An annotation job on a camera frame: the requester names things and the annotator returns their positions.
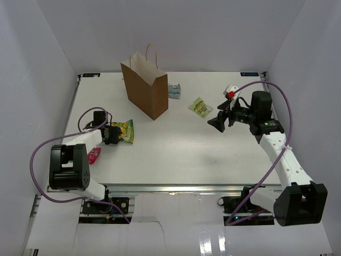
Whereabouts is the aluminium table frame rail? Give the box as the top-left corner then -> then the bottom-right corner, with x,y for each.
29,71 -> 304,222

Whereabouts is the blue white snack packet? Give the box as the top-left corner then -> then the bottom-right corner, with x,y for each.
168,84 -> 181,99

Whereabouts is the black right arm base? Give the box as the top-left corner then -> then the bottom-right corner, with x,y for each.
220,186 -> 275,226

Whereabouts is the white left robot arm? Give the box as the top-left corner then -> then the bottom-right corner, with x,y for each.
49,110 -> 122,213

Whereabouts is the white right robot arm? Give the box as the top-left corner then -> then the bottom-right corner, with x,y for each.
208,91 -> 328,226

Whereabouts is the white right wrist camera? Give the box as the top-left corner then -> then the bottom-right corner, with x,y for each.
223,84 -> 240,109

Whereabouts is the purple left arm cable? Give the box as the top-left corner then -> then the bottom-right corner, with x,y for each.
29,107 -> 131,223

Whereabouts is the green yellow snack packet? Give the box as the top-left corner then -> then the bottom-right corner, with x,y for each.
189,97 -> 213,118

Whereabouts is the red snack packet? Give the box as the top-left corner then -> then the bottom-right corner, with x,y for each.
87,147 -> 101,165

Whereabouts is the brown paper bag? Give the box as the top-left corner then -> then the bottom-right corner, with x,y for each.
120,43 -> 168,120

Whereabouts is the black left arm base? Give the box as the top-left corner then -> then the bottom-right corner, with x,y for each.
81,197 -> 129,215

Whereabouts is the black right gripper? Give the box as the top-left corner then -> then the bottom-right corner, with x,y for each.
208,98 -> 256,133

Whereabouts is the green Fox's candy bag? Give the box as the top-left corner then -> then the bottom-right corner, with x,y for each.
111,119 -> 134,144

